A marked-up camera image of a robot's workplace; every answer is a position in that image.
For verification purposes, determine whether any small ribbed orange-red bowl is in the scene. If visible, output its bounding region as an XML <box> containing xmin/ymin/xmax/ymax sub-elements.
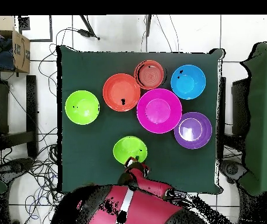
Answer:
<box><xmin>133</xmin><ymin>59</ymin><xmax>165</xmax><ymax>90</ymax></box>

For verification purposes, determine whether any dark green tablecloth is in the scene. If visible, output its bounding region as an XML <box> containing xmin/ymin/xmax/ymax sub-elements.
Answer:
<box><xmin>56</xmin><ymin>44</ymin><xmax>225</xmax><ymax>195</ymax></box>

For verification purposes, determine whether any black table leg frame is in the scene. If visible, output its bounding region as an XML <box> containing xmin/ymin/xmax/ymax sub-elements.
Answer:
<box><xmin>217</xmin><ymin>76</ymin><xmax>249</xmax><ymax>162</ymax></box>
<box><xmin>0</xmin><ymin>74</ymin><xmax>39</xmax><ymax>160</ymax></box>

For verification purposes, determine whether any pink plastic bowl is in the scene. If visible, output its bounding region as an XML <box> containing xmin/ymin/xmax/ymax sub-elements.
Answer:
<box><xmin>136</xmin><ymin>87</ymin><xmax>183</xmax><ymax>134</ymax></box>

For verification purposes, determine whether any light blue plastic bowl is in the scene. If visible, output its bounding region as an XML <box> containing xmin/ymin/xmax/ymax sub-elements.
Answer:
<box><xmin>170</xmin><ymin>64</ymin><xmax>207</xmax><ymax>100</ymax></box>

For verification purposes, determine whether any black tripod leg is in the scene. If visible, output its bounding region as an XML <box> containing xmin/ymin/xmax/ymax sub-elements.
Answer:
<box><xmin>145</xmin><ymin>15</ymin><xmax>152</xmax><ymax>37</ymax></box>
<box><xmin>78</xmin><ymin>15</ymin><xmax>100</xmax><ymax>41</ymax></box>

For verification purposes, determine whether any purple plastic bowl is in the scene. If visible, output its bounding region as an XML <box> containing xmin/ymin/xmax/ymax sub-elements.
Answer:
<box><xmin>174</xmin><ymin>111</ymin><xmax>213</xmax><ymax>150</ymax></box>

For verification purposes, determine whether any green plastic bowl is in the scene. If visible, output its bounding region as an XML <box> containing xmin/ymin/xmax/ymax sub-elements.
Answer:
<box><xmin>112</xmin><ymin>135</ymin><xmax>148</xmax><ymax>165</ymax></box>
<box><xmin>64</xmin><ymin>90</ymin><xmax>100</xmax><ymax>125</ymax></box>

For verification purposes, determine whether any large orange-red plastic bowl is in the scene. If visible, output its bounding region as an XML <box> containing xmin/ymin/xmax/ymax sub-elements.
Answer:
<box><xmin>102</xmin><ymin>73</ymin><xmax>141</xmax><ymax>112</ymax></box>

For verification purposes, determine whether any cardboard box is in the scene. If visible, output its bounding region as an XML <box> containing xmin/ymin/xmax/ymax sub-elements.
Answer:
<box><xmin>0</xmin><ymin>15</ymin><xmax>31</xmax><ymax>74</ymax></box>

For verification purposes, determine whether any dark blue bag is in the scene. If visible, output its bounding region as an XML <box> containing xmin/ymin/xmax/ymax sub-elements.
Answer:
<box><xmin>0</xmin><ymin>38</ymin><xmax>16</xmax><ymax>72</ymax></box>

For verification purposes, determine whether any black metal floor frame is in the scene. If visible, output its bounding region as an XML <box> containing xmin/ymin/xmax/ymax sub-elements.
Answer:
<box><xmin>18</xmin><ymin>15</ymin><xmax>54</xmax><ymax>43</ymax></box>

